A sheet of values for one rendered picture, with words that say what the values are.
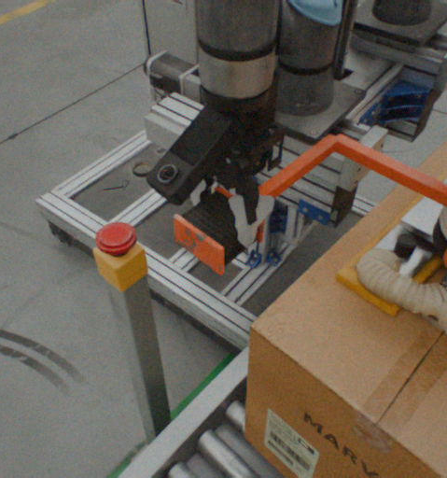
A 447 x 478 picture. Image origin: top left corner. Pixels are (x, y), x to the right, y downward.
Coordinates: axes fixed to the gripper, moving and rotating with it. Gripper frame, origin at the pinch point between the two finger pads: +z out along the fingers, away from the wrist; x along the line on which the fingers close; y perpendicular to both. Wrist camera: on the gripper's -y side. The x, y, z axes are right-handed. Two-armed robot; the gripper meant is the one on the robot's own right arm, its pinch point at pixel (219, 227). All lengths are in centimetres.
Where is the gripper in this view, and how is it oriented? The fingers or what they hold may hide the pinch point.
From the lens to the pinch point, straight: 67.4
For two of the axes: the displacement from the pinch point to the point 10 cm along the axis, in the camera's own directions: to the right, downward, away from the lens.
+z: -0.2, 6.8, 7.3
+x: -7.2, -5.1, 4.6
